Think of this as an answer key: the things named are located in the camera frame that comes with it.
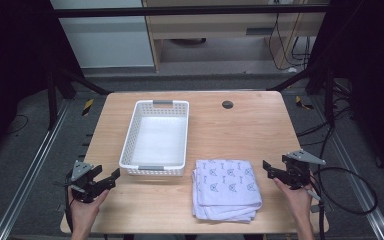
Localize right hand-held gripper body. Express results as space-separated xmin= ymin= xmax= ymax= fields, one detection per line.
xmin=281 ymin=149 xmax=327 ymax=191

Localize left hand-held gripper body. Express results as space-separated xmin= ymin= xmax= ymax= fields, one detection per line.
xmin=65 ymin=160 xmax=110 ymax=204

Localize person's left hand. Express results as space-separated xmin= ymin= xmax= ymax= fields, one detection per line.
xmin=67 ymin=187 xmax=110 ymax=225

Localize person's right hand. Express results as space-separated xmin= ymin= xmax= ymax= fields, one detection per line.
xmin=272 ymin=171 xmax=316 ymax=222

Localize folded white towel blue print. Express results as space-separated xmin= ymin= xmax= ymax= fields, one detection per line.
xmin=191 ymin=158 xmax=264 ymax=224

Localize white plastic basket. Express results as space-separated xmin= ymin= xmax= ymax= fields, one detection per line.
xmin=118 ymin=99 xmax=191 ymax=177

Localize yellow black tape strip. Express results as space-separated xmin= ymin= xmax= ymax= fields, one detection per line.
xmin=81 ymin=98 xmax=95 ymax=117
xmin=294 ymin=95 xmax=315 ymax=111

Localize black curtain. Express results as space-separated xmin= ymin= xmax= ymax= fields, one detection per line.
xmin=304 ymin=0 xmax=384 ymax=186
xmin=0 ymin=0 xmax=85 ymax=164

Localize white cabinet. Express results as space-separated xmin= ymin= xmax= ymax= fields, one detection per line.
xmin=49 ymin=0 xmax=156 ymax=70

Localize light wooden desk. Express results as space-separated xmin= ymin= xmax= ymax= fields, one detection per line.
xmin=141 ymin=0 xmax=328 ymax=73

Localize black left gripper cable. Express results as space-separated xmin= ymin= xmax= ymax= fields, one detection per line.
xmin=64 ymin=169 xmax=76 ymax=234

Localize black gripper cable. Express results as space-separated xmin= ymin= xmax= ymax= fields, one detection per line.
xmin=64 ymin=169 xmax=76 ymax=234
xmin=308 ymin=165 xmax=379 ymax=240

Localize black floor cables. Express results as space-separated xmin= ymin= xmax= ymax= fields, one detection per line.
xmin=295 ymin=79 xmax=359 ymax=148

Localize metal floor rail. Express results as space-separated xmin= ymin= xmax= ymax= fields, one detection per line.
xmin=0 ymin=99 xmax=72 ymax=240
xmin=312 ymin=95 xmax=384 ymax=240

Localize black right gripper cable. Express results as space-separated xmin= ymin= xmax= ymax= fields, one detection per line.
xmin=308 ymin=165 xmax=379 ymax=240

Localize black frame leg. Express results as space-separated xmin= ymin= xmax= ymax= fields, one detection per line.
xmin=45 ymin=64 xmax=114 ymax=132
xmin=265 ymin=64 xmax=336 ymax=128

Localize thin black floor cable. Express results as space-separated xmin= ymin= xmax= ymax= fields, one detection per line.
xmin=5 ymin=113 xmax=30 ymax=136

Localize black cables under desk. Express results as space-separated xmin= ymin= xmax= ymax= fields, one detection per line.
xmin=267 ymin=13 xmax=315 ymax=72

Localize black horizontal frame bar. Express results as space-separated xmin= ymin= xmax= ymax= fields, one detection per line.
xmin=50 ymin=3 xmax=332 ymax=19

